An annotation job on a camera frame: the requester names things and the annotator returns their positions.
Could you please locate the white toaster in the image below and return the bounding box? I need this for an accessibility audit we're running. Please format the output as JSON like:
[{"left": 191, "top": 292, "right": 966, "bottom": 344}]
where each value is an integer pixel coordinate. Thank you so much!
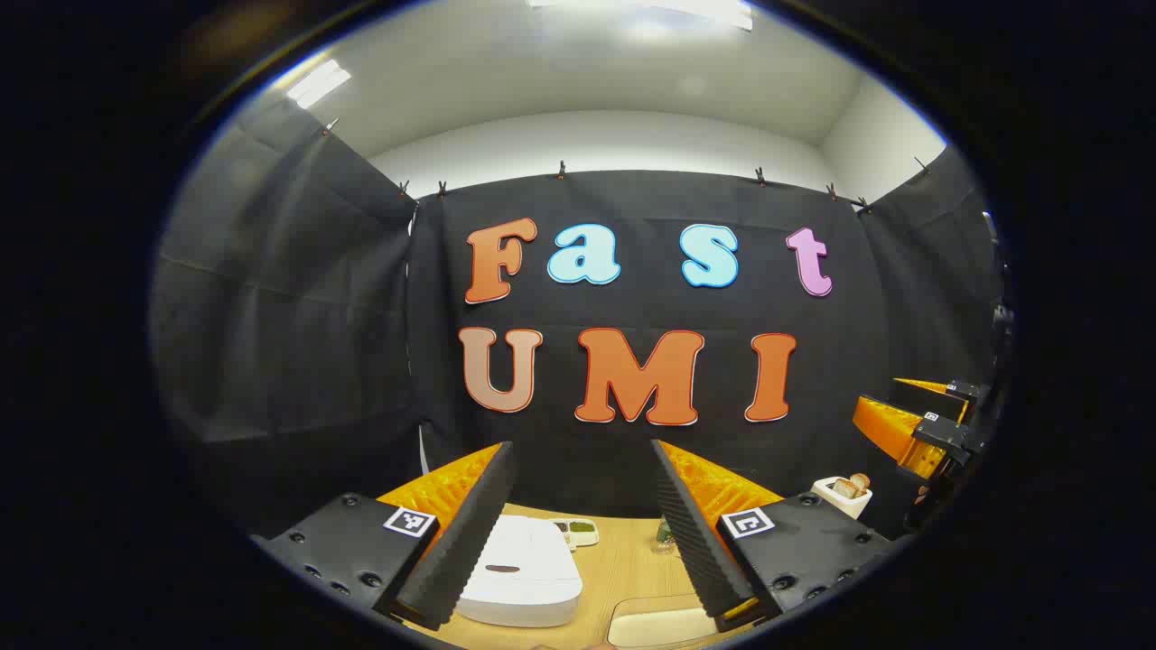
[{"left": 811, "top": 476, "right": 873, "bottom": 520}]

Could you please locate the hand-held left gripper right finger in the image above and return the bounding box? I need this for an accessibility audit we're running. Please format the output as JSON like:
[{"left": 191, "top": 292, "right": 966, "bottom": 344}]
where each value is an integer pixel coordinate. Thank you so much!
[{"left": 650, "top": 440, "right": 895, "bottom": 633}]

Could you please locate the clear glass rice tray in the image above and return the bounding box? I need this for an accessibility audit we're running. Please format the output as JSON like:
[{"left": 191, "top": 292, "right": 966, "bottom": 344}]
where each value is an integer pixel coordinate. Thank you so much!
[{"left": 607, "top": 596, "right": 723, "bottom": 649}]

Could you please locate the white rice cooker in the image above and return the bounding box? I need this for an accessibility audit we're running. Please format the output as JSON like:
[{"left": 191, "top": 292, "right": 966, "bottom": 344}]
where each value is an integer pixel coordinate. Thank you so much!
[{"left": 456, "top": 515, "right": 583, "bottom": 628}]

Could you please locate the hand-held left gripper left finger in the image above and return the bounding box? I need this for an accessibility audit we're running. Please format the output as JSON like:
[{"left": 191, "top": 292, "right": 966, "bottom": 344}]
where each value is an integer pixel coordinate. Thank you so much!
[{"left": 257, "top": 441, "right": 517, "bottom": 631}]

